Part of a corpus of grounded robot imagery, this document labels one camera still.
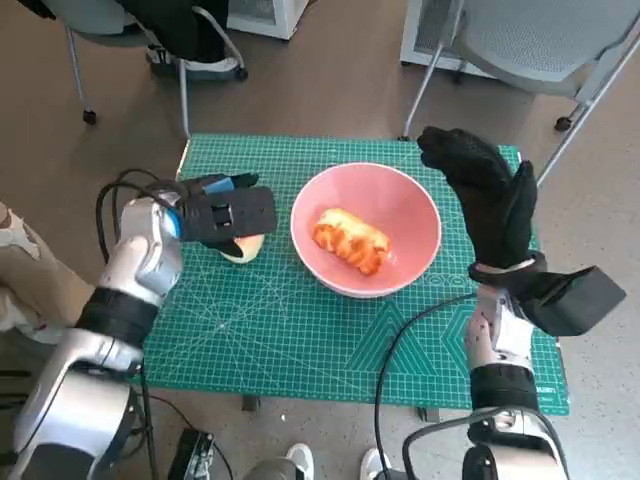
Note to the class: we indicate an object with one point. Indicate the seated person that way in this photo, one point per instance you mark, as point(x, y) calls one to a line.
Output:
point(175, 25)

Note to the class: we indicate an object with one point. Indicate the orange braided toy bread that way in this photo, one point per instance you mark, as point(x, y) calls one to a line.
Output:
point(350, 240)

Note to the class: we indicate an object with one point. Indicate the grey mesh chair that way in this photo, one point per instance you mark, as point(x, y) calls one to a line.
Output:
point(530, 40)

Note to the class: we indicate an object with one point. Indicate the black floor device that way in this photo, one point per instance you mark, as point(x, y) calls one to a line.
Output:
point(192, 455)

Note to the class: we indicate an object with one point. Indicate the white shoe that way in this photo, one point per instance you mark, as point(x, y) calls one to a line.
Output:
point(300, 460)
point(372, 462)

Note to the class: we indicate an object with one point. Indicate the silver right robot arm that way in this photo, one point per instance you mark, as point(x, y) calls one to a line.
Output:
point(500, 390)

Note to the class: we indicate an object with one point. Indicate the green cutting mat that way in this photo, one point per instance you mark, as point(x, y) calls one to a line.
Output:
point(250, 340)

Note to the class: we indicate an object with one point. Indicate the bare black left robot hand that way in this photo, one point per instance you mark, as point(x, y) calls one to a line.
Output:
point(220, 184)

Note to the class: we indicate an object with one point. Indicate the grey chair with casters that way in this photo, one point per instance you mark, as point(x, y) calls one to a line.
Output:
point(95, 25)

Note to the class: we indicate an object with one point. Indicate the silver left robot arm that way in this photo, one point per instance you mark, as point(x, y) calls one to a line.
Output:
point(135, 260)

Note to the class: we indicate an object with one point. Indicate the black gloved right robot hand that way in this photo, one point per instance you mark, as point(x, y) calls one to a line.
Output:
point(495, 210)

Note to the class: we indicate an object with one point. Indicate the white perforated cabinet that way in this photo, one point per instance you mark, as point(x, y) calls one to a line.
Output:
point(425, 30)
point(265, 15)

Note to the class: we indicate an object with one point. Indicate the pink bowl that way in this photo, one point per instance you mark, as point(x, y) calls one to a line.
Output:
point(400, 200)

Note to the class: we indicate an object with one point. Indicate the pale round toy bun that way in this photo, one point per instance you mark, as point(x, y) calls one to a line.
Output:
point(247, 249)

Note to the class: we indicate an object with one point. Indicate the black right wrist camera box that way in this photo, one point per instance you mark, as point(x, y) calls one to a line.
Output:
point(575, 300)

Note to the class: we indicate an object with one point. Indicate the black table bracket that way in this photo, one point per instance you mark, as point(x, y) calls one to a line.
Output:
point(428, 414)
point(251, 404)

